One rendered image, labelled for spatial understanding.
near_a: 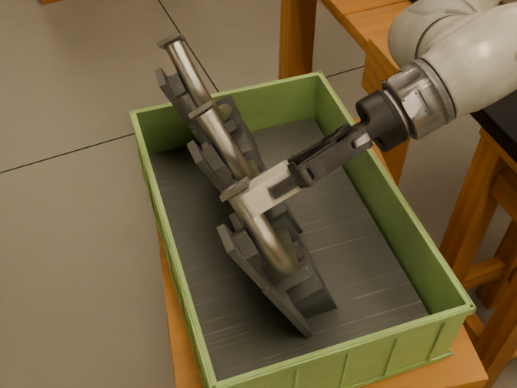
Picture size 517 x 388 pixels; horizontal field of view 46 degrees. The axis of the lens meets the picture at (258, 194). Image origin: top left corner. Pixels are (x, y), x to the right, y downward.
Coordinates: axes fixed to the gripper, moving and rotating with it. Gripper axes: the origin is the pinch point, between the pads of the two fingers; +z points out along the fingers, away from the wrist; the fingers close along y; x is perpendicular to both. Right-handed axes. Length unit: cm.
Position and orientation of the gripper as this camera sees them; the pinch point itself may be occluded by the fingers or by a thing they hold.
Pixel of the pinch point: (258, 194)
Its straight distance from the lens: 79.0
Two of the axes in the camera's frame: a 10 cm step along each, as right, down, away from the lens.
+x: 5.1, 8.5, 1.1
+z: -8.6, 5.1, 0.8
